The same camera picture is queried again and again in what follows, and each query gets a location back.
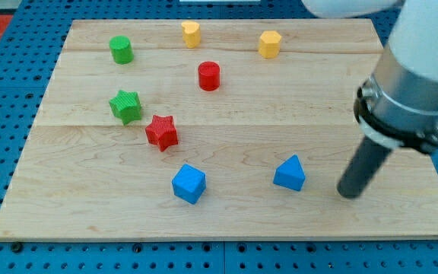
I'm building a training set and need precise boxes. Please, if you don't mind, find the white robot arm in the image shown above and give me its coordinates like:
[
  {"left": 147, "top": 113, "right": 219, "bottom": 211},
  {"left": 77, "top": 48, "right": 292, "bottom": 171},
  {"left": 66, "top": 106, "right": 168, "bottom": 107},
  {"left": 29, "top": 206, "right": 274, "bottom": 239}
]
[{"left": 302, "top": 0, "right": 438, "bottom": 154}]

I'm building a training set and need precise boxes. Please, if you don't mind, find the blue triangle block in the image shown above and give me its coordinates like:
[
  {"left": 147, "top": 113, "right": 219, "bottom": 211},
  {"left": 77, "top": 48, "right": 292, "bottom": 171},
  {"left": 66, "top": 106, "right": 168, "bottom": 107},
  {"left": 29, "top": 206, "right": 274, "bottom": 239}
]
[{"left": 273, "top": 155, "right": 306, "bottom": 191}]

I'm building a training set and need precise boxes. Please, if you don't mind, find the wooden board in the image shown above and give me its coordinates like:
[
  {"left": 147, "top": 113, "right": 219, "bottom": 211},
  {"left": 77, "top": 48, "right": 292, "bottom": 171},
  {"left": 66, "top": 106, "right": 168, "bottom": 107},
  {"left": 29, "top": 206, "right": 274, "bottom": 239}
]
[{"left": 0, "top": 19, "right": 438, "bottom": 242}]

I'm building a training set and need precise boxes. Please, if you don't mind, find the blue cube block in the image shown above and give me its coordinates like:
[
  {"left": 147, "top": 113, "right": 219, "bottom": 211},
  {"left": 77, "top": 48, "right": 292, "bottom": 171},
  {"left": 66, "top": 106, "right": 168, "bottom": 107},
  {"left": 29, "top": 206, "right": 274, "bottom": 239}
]
[{"left": 172, "top": 164, "right": 206, "bottom": 204}]

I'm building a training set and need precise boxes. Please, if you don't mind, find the red star block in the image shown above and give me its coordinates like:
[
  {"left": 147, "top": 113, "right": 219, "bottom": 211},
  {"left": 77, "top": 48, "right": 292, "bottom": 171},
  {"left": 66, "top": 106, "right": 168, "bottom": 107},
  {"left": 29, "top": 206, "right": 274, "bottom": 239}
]
[{"left": 145, "top": 115, "right": 179, "bottom": 152}]

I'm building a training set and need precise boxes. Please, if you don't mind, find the red cylinder block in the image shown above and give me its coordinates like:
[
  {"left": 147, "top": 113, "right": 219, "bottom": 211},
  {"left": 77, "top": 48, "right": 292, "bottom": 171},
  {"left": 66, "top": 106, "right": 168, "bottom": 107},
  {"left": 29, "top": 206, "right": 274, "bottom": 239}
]
[{"left": 198, "top": 61, "right": 221, "bottom": 91}]

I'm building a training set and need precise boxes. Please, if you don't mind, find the green star block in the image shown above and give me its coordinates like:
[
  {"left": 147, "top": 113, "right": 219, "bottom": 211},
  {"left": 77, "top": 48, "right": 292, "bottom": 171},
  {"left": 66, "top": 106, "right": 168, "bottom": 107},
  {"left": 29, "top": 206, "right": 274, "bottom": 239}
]
[{"left": 109, "top": 90, "right": 141, "bottom": 126}]

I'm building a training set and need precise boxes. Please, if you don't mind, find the yellow hexagon block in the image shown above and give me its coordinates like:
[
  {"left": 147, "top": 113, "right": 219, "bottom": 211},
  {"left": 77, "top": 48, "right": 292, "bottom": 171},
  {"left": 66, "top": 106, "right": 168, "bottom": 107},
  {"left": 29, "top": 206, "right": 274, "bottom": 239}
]
[{"left": 258, "top": 30, "right": 282, "bottom": 59}]

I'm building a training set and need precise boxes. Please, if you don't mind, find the yellow heart block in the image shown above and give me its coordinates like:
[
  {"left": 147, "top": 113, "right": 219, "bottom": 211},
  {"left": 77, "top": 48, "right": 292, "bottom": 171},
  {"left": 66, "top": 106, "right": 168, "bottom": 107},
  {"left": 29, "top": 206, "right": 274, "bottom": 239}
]
[{"left": 181, "top": 21, "right": 202, "bottom": 49}]

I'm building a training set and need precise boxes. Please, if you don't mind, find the green cylinder block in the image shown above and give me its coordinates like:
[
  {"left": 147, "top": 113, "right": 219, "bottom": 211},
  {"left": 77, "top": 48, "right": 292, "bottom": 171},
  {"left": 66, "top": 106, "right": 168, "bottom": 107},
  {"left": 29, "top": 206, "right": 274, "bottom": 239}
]
[{"left": 109, "top": 36, "right": 134, "bottom": 65}]

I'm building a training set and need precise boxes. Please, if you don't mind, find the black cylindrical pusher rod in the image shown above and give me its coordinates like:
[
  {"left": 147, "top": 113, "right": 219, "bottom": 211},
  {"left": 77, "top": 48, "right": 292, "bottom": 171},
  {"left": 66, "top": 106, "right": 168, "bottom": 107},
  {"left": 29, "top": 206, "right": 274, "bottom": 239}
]
[{"left": 337, "top": 137, "right": 392, "bottom": 199}]

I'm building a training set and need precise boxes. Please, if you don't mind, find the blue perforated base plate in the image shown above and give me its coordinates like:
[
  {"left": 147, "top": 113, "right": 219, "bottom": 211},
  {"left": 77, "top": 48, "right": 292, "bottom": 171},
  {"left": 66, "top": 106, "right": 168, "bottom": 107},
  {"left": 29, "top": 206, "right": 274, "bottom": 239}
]
[{"left": 0, "top": 0, "right": 438, "bottom": 273}]

